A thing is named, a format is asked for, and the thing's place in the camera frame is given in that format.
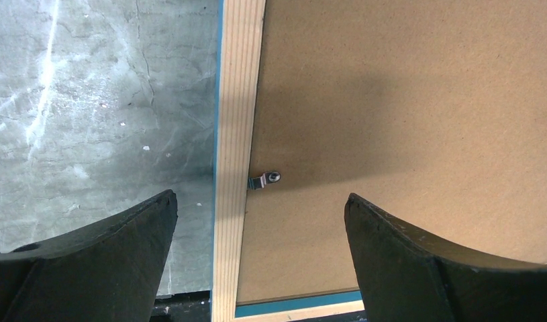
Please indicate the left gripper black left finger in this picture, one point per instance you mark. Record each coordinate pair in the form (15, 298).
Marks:
(109, 270)

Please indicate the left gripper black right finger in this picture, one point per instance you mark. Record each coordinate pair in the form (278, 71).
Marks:
(406, 273)

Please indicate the blue wooden picture frame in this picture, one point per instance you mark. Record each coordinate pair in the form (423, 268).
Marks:
(242, 31)

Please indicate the brown cardboard backing board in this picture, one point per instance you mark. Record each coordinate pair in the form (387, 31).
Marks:
(436, 111)

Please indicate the silver metal turn clip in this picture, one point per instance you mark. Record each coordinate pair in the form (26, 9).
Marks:
(266, 178)

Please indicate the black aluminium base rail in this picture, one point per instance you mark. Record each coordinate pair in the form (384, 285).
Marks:
(184, 307)

